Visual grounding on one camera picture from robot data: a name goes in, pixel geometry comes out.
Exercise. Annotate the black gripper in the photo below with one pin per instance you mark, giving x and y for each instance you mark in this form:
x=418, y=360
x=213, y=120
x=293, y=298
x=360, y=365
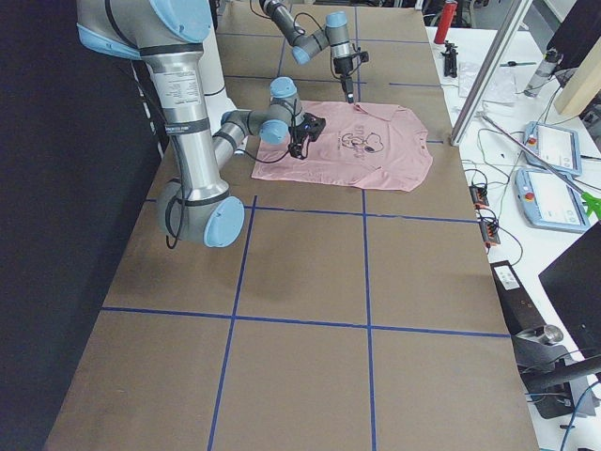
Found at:
x=298, y=137
x=342, y=69

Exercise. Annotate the pink Snoopy t-shirt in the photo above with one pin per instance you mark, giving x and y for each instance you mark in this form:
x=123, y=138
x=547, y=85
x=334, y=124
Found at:
x=373, y=146

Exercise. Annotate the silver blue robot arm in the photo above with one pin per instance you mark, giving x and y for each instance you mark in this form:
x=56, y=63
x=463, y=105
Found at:
x=332, y=36
x=175, y=40

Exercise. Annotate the black folded tripod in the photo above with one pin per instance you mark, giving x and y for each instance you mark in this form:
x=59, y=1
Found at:
x=449, y=59

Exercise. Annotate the red bottle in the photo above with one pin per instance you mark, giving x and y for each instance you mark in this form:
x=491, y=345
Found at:
x=445, y=21

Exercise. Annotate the orange black connector box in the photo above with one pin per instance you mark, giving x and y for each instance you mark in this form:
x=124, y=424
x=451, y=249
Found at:
x=478, y=196

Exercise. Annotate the clear water bottle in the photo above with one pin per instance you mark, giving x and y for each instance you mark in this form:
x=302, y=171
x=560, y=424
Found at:
x=543, y=73

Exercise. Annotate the far blue teach pendant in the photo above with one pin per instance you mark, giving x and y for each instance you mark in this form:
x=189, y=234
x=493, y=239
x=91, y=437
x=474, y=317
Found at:
x=555, y=145

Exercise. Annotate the blue teach pendant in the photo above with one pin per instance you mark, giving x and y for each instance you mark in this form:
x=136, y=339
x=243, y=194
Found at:
x=548, y=203
x=555, y=145

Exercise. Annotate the near blue teach pendant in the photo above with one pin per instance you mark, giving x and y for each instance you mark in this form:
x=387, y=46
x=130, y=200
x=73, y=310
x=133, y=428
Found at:
x=548, y=203

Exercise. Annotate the silver reacher grabber tool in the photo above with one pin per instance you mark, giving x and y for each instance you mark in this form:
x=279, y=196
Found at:
x=591, y=203

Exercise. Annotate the black box with label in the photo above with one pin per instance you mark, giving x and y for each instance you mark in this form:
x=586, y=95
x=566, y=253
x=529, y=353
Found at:
x=519, y=311

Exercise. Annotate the black monitor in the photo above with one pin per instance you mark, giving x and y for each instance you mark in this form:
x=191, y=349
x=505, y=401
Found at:
x=572, y=284

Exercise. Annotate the grey clamp stand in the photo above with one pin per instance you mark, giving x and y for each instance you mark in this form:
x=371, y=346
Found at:
x=556, y=379

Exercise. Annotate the aluminium frame post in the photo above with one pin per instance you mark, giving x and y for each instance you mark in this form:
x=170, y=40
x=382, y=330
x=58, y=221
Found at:
x=503, y=38

